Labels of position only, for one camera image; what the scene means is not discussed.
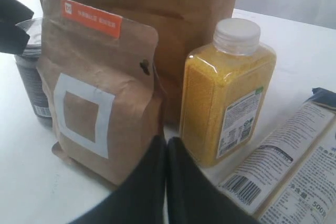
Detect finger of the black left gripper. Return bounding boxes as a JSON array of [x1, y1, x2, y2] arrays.
[[0, 22, 29, 55], [0, 0, 34, 25]]

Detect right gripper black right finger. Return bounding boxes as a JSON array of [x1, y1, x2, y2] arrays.
[[166, 137, 258, 224]]

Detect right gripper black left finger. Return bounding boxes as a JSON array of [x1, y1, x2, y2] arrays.
[[71, 136, 166, 223]]

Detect clear can dark grains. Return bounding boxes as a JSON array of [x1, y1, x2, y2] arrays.
[[15, 18, 53, 126]]

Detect brown paper shopping bag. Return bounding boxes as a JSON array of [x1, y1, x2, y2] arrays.
[[31, 0, 242, 125]]

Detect brown kraft stand-up pouch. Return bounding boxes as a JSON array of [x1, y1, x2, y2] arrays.
[[37, 0, 164, 185]]

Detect dark blue noodle packet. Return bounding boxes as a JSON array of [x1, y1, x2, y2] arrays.
[[217, 88, 335, 223]]

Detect yellow millet plastic bottle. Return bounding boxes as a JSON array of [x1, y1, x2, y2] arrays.
[[180, 18, 276, 167]]

